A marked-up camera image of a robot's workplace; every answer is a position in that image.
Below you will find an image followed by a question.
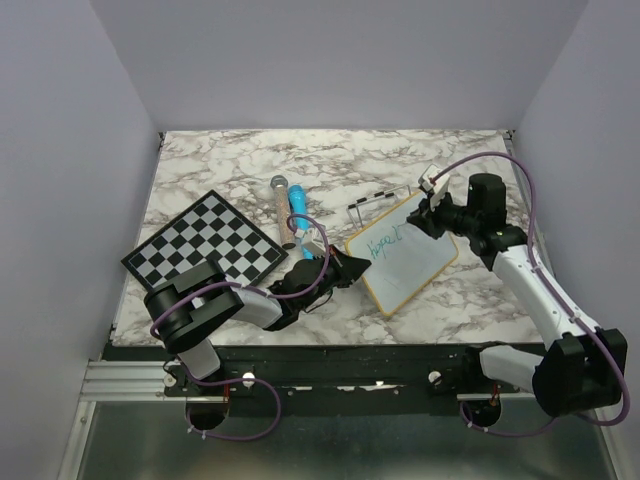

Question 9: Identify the metal wire whiteboard stand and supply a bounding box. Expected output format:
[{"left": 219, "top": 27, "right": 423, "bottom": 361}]
[{"left": 346, "top": 184, "right": 412, "bottom": 228}]

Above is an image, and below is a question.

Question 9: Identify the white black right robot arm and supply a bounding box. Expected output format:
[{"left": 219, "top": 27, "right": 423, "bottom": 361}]
[{"left": 407, "top": 167, "right": 629, "bottom": 417}]

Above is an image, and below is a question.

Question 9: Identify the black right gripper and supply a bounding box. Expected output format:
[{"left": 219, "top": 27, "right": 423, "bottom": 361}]
[{"left": 408, "top": 186, "right": 480, "bottom": 239}]

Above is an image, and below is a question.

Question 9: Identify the aluminium frame rail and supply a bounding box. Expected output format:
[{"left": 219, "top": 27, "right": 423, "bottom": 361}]
[{"left": 61, "top": 362, "right": 615, "bottom": 479}]

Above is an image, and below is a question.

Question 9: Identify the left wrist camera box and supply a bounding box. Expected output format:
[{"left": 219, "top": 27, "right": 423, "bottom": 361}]
[{"left": 295, "top": 226, "right": 326, "bottom": 259}]

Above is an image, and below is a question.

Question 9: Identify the yellow framed whiteboard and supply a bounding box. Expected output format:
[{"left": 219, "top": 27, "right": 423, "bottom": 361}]
[{"left": 345, "top": 192, "right": 459, "bottom": 317}]

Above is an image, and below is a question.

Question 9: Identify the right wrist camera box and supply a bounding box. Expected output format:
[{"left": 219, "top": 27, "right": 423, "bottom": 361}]
[{"left": 418, "top": 164, "right": 450, "bottom": 211}]

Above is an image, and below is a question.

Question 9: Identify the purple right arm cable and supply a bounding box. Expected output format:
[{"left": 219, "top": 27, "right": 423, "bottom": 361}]
[{"left": 432, "top": 152, "right": 630, "bottom": 436}]

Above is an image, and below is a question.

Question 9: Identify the blue toy microphone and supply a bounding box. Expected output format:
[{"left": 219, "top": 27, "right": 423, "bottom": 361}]
[{"left": 287, "top": 184, "right": 321, "bottom": 261}]

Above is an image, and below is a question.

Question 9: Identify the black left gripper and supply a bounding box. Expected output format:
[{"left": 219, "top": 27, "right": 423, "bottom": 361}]
[{"left": 297, "top": 245, "right": 370, "bottom": 312}]

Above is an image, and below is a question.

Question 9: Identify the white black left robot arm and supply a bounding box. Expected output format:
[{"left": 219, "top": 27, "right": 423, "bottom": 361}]
[{"left": 144, "top": 246, "right": 372, "bottom": 395}]

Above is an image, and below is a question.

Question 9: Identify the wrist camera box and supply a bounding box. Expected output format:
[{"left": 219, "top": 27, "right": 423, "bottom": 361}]
[
  {"left": 295, "top": 226, "right": 326, "bottom": 259},
  {"left": 418, "top": 164, "right": 450, "bottom": 211}
]

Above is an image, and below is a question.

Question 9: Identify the black white chessboard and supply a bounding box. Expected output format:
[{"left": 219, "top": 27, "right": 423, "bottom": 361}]
[{"left": 121, "top": 190, "right": 287, "bottom": 291}]

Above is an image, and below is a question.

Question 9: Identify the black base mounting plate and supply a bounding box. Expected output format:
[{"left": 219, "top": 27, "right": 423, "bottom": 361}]
[{"left": 87, "top": 344, "right": 533, "bottom": 418}]

